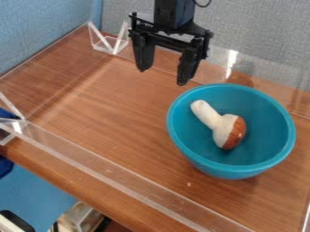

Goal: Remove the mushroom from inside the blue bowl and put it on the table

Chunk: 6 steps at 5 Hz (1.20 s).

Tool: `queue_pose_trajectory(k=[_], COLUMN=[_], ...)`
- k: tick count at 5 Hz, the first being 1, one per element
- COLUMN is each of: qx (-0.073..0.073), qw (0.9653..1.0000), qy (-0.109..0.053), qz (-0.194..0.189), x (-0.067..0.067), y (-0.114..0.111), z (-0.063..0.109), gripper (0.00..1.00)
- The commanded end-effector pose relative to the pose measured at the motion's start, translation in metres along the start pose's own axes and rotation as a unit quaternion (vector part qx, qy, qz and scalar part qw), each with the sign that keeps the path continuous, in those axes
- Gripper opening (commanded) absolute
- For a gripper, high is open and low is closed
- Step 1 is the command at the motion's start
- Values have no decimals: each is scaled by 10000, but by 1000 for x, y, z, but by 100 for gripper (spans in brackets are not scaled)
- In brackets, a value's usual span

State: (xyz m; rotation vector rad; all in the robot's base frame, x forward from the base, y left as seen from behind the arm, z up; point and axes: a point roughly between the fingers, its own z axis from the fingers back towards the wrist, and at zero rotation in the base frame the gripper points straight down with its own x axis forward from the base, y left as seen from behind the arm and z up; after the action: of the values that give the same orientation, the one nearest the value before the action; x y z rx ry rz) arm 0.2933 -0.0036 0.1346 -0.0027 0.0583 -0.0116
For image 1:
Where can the blue plastic bowl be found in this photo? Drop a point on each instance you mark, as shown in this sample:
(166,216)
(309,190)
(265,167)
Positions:
(269,139)

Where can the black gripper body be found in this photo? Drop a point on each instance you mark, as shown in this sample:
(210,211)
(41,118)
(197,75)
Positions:
(177,39)

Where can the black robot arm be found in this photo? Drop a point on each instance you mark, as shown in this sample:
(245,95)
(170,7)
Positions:
(174,12)

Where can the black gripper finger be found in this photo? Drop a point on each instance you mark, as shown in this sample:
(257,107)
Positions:
(144,50)
(188,66)

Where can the clear acrylic left bracket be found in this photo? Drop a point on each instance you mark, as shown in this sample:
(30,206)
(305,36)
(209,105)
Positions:
(13,121)

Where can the metal table leg frame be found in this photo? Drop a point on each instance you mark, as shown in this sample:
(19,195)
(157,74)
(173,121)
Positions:
(79,219)

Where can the clear acrylic front barrier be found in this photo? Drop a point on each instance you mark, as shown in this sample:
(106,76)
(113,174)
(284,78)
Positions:
(153,195)

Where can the white brown toy mushroom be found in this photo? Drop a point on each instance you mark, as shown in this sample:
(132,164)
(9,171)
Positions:
(229,127)

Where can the black white device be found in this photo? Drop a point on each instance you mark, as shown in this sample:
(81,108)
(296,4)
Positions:
(11,223)

